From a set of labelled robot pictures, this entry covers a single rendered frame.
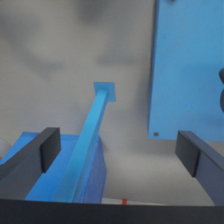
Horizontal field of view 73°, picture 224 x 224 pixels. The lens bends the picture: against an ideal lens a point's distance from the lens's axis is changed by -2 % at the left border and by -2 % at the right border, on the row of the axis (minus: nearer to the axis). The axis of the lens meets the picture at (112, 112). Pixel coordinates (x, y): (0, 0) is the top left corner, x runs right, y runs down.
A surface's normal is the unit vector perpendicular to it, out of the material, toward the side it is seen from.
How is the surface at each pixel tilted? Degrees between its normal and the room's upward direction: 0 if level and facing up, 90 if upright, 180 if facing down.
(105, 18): 0
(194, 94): 0
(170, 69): 0
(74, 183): 90
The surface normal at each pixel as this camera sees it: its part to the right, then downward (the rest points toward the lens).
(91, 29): -0.15, 0.62
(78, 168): -0.08, -0.79
